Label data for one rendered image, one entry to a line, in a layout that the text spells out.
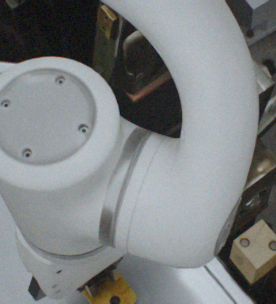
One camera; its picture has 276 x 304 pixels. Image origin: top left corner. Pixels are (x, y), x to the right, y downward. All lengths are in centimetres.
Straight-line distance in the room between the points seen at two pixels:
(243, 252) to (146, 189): 27
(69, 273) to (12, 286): 17
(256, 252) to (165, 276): 10
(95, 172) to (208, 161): 6
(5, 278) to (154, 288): 14
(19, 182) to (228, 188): 12
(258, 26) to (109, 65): 43
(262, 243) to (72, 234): 26
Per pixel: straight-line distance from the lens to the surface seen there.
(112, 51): 85
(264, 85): 64
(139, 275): 80
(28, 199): 48
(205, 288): 80
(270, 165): 79
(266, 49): 125
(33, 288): 71
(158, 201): 49
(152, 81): 93
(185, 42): 45
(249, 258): 74
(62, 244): 56
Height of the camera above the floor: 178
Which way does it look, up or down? 66 degrees down
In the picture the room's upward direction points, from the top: 5 degrees counter-clockwise
